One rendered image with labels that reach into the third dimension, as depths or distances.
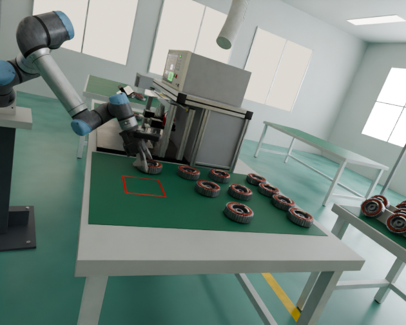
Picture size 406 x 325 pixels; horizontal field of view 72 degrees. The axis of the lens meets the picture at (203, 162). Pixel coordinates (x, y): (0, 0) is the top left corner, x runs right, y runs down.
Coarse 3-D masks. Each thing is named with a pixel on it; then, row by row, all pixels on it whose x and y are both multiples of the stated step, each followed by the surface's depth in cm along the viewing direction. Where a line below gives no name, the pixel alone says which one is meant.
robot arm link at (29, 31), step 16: (32, 16) 106; (16, 32) 104; (32, 32) 104; (32, 48) 104; (48, 48) 109; (48, 64) 108; (48, 80) 109; (64, 80) 111; (64, 96) 111; (80, 112) 114; (96, 112) 119; (80, 128) 113
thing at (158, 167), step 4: (148, 160) 131; (152, 160) 132; (148, 164) 128; (152, 164) 129; (156, 164) 131; (160, 164) 129; (140, 168) 124; (148, 168) 123; (152, 168) 124; (156, 168) 125; (160, 168) 127; (148, 172) 125; (152, 172) 124; (156, 172) 125
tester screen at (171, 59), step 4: (168, 56) 176; (172, 56) 167; (176, 56) 159; (168, 60) 174; (172, 60) 165; (176, 60) 158; (168, 64) 172; (168, 68) 171; (164, 72) 179; (168, 72) 170; (168, 80) 167
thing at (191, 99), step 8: (160, 80) 193; (160, 88) 170; (168, 88) 153; (176, 96) 138; (184, 96) 136; (192, 96) 138; (192, 104) 139; (200, 104) 140; (208, 104) 142; (216, 104) 143; (224, 104) 145; (224, 112) 146; (232, 112) 148; (240, 112) 150; (248, 112) 151
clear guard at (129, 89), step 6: (120, 90) 151; (126, 90) 142; (132, 90) 135; (138, 90) 139; (144, 90) 148; (150, 90) 157; (150, 96) 135; (156, 96) 138; (162, 96) 146; (168, 96) 154; (174, 102) 140
